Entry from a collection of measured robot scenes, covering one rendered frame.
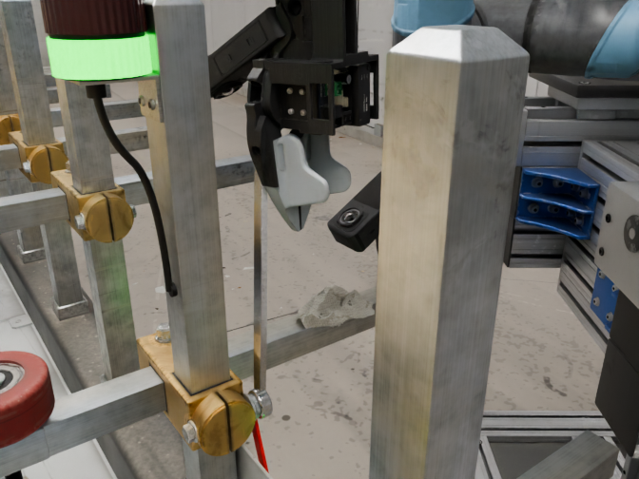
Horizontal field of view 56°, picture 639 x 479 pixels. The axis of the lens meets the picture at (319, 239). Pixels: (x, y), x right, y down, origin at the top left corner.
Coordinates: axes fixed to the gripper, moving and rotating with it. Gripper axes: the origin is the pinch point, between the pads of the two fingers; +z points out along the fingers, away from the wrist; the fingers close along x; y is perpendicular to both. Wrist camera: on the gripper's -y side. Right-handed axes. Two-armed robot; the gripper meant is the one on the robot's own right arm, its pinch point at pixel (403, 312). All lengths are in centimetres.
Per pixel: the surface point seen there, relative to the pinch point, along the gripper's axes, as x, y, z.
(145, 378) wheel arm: -0.1, -30.3, -4.4
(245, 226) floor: 217, 95, 85
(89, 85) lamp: -5.7, -32.4, -30.1
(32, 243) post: 69, -27, 8
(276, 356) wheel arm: -1.5, -18.1, -2.3
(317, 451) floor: 61, 29, 83
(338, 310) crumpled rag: -1.4, -10.5, -4.7
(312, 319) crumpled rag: -1.6, -13.9, -4.9
